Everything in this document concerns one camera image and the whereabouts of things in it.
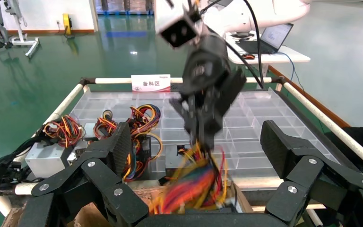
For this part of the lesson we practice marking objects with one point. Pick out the white laptop desk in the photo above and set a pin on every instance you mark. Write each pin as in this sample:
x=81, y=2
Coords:
x=288, y=56

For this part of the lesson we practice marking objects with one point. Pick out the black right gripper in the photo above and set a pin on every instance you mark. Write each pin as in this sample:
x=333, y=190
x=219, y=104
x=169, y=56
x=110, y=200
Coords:
x=206, y=69

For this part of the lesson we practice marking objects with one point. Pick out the clear acrylic compartment tray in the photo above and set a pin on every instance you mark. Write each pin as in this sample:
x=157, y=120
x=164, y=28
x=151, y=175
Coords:
x=263, y=125

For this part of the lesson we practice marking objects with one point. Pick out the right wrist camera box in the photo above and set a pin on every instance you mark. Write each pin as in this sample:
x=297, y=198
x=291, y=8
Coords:
x=175, y=18

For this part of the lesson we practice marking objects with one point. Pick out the open laptop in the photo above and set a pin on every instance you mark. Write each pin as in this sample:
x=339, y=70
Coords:
x=275, y=34

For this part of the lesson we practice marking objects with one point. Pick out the yellow floor device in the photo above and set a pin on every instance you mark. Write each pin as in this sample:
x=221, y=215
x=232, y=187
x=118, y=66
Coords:
x=67, y=25

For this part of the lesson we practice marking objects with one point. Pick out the white stand frame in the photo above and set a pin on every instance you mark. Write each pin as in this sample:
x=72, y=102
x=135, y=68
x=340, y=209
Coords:
x=21, y=39

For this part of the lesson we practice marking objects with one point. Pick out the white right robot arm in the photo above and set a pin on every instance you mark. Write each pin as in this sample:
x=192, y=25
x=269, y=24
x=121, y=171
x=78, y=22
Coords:
x=263, y=12

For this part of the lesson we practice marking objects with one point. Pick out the divided brown cardboard box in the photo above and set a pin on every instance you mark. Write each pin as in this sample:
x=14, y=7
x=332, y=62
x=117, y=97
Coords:
x=87, y=216

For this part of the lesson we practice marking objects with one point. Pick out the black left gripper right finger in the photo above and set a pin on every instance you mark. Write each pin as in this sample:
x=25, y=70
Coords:
x=306, y=175

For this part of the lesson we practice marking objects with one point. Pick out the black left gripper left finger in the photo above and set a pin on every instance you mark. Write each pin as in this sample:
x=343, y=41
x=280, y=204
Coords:
x=100, y=175

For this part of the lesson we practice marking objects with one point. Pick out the white sign with red stripe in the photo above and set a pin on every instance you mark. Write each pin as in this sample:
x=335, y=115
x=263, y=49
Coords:
x=151, y=84

